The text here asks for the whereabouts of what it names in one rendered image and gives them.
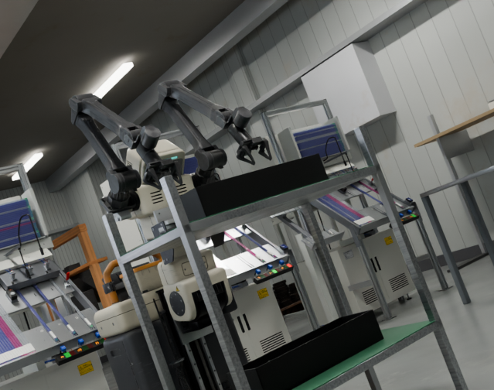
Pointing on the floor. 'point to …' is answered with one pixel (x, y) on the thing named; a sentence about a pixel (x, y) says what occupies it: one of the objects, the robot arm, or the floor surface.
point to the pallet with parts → (293, 302)
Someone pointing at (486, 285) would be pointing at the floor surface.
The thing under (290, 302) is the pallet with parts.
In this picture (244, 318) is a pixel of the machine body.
